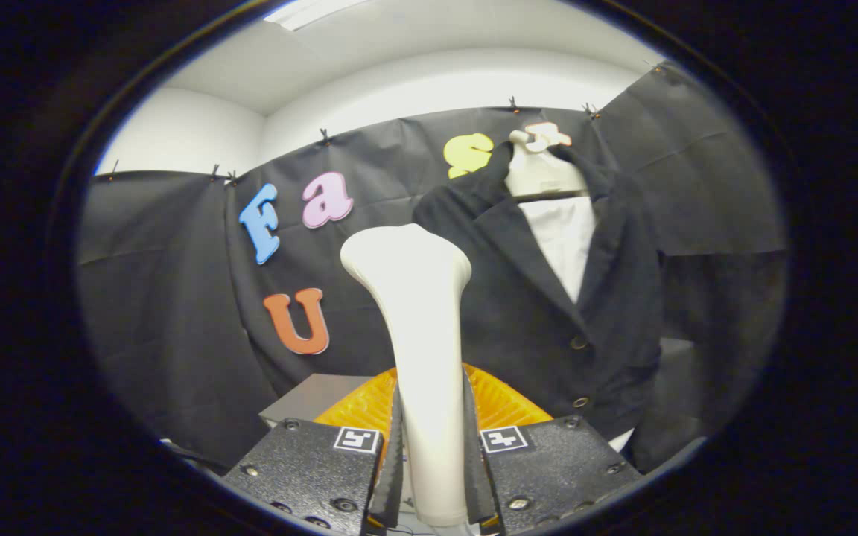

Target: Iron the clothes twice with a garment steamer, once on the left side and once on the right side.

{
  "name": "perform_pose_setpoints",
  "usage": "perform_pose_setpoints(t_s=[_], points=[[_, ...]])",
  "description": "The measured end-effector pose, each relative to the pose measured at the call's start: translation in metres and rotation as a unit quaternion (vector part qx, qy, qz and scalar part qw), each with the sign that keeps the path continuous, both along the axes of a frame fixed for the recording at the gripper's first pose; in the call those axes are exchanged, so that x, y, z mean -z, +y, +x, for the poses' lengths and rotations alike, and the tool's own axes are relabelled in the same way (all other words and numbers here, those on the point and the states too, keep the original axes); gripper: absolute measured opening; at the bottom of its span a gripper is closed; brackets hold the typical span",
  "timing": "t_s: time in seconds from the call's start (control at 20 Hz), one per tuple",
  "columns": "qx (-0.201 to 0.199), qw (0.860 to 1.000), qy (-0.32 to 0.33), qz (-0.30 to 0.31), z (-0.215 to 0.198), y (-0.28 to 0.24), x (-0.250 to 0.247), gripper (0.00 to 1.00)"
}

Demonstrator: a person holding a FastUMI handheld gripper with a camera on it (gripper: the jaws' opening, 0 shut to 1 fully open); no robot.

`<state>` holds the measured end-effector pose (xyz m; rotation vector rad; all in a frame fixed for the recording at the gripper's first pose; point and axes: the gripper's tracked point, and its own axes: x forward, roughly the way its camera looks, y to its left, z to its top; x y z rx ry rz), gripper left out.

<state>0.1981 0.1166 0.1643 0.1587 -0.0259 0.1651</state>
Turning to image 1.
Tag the grey metal cabinet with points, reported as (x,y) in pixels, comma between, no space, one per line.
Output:
(302,398)

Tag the black jacket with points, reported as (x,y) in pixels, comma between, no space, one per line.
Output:
(518,313)

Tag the black backdrop cloth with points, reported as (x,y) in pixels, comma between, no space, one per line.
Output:
(176,298)

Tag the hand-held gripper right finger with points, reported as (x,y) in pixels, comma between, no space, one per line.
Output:
(475,484)

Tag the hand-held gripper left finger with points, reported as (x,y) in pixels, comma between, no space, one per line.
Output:
(393,487)

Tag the white plastic hanger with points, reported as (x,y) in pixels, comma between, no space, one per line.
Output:
(541,175)

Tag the long ceiling light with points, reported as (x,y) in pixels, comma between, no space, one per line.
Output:
(302,11)

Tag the white garment steamer head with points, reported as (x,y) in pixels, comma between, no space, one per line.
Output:
(429,335)

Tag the white shirt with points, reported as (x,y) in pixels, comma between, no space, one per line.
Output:
(567,238)

